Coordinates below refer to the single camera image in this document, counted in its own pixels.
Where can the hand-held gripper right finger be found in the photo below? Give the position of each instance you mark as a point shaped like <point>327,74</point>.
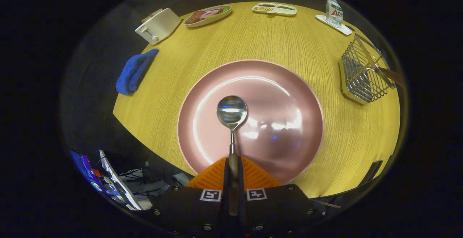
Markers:
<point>241,180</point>

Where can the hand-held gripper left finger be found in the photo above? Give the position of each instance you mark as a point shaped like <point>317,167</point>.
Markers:
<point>226,180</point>

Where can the pink plate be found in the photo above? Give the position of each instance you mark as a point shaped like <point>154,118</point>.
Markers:
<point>271,97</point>

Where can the white laptop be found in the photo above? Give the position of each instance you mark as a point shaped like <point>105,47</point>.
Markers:
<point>117,185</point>

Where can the black table clamp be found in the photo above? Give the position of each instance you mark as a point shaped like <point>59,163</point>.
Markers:
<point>372,173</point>

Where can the computer monitor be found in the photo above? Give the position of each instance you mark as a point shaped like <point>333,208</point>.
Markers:
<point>86,169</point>

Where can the blue cloth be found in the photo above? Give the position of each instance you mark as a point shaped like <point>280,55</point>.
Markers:
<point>135,71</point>

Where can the small plate with food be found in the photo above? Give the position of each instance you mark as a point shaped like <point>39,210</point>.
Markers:
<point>208,20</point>

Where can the brown meat patty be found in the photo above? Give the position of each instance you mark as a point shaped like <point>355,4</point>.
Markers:
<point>195,16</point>

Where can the white toaster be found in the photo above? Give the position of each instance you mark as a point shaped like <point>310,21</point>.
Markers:
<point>159,26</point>

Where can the pink ham slice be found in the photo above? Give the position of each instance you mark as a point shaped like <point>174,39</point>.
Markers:
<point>211,13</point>

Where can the green lettuce leaf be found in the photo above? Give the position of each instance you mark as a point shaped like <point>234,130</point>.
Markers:
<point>226,8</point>

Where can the pile of yellow beans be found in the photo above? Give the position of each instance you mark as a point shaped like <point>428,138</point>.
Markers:
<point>263,9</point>

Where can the white divided dish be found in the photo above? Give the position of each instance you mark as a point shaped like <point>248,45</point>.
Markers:
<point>285,12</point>

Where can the pile of dark beans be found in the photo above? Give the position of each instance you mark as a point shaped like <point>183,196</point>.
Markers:
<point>266,5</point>

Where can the pile of green beans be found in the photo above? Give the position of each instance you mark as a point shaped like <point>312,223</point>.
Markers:
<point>285,7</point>

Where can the toasted bread slice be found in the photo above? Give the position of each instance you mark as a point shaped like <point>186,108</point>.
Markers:
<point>152,15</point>

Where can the white square coaster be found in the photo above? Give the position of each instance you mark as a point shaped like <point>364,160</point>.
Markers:
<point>342,29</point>

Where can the black backdrop cloth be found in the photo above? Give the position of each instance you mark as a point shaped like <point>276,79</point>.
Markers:
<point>108,32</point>

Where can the white drink bottle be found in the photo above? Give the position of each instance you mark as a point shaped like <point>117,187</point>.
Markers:
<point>334,13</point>

